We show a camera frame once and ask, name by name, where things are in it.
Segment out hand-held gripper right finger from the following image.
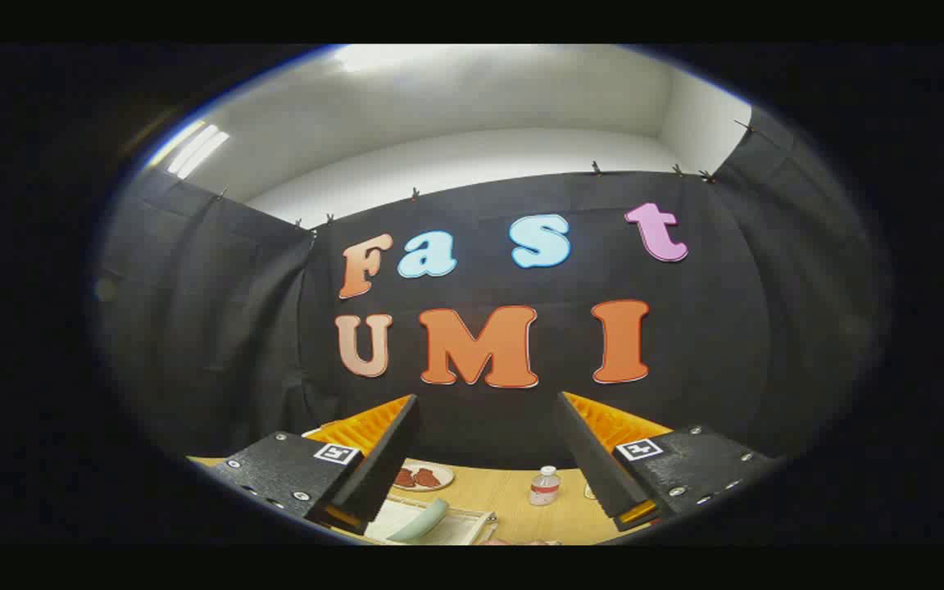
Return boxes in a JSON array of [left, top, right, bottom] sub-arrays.
[[554, 392, 784, 532]]

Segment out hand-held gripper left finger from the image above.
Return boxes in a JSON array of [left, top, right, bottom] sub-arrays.
[[210, 394, 421, 535]]

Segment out light green plate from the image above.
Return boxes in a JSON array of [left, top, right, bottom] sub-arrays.
[[388, 498, 450, 543]]

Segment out white wire dish rack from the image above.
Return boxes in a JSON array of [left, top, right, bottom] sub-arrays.
[[364, 497, 497, 546]]

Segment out small plate with brown food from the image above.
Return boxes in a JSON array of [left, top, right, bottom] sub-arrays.
[[390, 463, 455, 492]]

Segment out clear bottle with red label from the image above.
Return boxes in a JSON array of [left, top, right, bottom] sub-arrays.
[[529, 465, 561, 506]]

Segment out ceiling light panel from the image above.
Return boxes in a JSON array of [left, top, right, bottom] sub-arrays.
[[167, 123, 229, 179]]

